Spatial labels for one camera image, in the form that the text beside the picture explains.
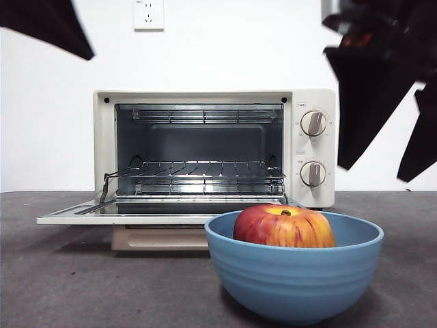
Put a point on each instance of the large oven temperature knob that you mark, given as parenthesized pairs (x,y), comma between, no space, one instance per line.
(314,123)

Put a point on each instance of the white Toshiba toaster oven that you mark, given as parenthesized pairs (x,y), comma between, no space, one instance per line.
(106,143)

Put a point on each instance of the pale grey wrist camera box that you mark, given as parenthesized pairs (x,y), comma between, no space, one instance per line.
(330,8)

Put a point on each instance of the blue ribbed bowl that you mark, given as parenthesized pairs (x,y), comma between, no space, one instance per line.
(293,283)

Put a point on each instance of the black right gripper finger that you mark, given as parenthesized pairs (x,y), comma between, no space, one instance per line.
(362,109)
(421,143)

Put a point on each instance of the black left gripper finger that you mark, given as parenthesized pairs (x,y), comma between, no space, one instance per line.
(51,24)

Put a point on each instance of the red yellow apple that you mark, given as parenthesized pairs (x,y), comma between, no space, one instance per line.
(283,229)

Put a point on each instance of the white wall socket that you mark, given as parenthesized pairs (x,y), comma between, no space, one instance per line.
(149,15)

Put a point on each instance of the small oven timer knob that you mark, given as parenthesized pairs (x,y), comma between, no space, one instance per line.
(313,174)

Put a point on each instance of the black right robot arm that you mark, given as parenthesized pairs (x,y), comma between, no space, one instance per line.
(403,30)

